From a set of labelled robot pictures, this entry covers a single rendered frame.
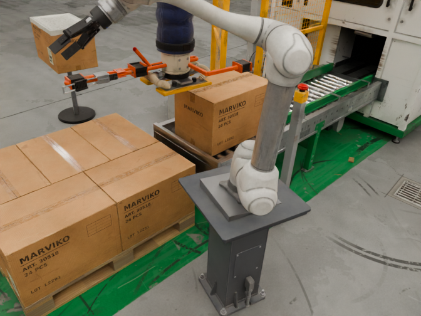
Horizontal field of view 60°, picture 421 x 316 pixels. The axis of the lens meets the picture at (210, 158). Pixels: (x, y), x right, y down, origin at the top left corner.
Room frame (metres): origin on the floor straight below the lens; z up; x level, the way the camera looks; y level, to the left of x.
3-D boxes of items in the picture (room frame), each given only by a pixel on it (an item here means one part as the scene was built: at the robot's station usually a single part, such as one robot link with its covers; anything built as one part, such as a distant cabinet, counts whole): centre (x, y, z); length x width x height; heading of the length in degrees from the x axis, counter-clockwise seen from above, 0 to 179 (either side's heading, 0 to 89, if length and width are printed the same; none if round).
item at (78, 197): (1.94, 0.87, 0.34); 1.20 x 1.00 x 0.40; 135
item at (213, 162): (2.20, 0.19, 0.58); 0.70 x 0.03 x 0.06; 45
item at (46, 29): (3.66, 1.52, 0.82); 0.60 x 0.40 x 0.40; 40
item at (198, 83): (2.06, 0.18, 1.08); 0.34 x 0.10 x 0.05; 129
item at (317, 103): (3.08, -1.08, 0.60); 1.60 x 0.10 x 0.09; 135
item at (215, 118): (2.46, -0.08, 0.75); 0.60 x 0.40 x 0.40; 135
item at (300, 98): (2.25, -0.57, 0.50); 0.07 x 0.07 x 1.00; 45
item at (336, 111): (2.79, -0.87, 0.50); 2.31 x 0.05 x 0.19; 135
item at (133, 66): (1.98, 0.43, 1.19); 0.10 x 0.08 x 0.06; 39
